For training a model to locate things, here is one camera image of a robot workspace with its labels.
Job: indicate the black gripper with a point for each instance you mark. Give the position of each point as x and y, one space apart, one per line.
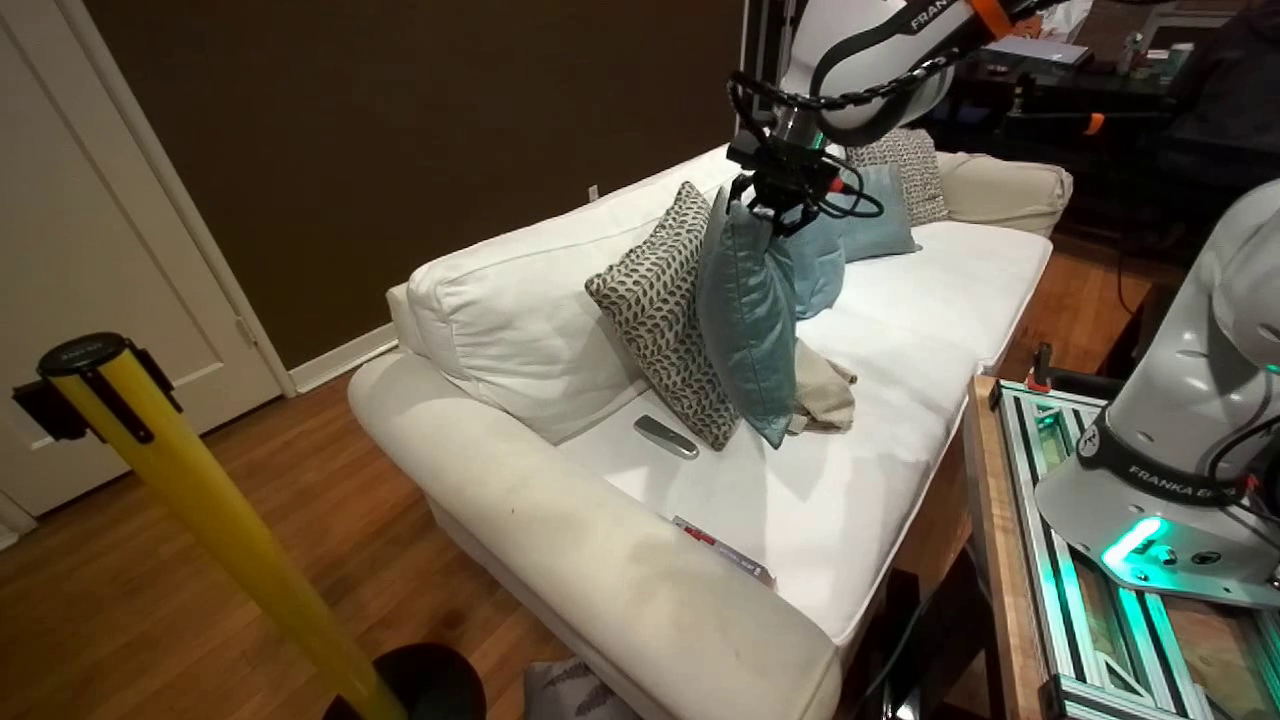
791 156

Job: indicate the light blue square pillow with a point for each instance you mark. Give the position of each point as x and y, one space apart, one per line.
746 322
865 215

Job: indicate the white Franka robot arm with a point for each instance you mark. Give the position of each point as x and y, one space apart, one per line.
1203 363

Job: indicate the grey speckled pillow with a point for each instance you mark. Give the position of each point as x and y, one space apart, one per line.
912 171

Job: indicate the leaf patterned grey pillow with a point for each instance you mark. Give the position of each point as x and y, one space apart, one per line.
660 313

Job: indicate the crumpled beige cloth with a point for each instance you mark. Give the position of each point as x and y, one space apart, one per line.
826 391

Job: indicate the grey remote control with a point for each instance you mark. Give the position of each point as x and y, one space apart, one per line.
665 436

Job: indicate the white sofa back cushion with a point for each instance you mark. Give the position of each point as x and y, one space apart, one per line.
506 322

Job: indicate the white fabric sofa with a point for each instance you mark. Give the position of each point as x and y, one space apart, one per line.
826 505

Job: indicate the dark cluttered desk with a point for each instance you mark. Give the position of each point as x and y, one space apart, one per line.
1147 123

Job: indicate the grey cloth on floor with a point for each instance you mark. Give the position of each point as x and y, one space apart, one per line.
575 692

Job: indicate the black round stanchion base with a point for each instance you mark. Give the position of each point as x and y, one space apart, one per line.
434 681

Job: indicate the white panel door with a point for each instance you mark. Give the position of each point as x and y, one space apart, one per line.
93 252

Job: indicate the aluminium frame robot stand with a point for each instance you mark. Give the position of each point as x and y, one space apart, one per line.
1134 626

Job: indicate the yellow stanchion post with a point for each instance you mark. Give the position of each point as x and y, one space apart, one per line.
200 493

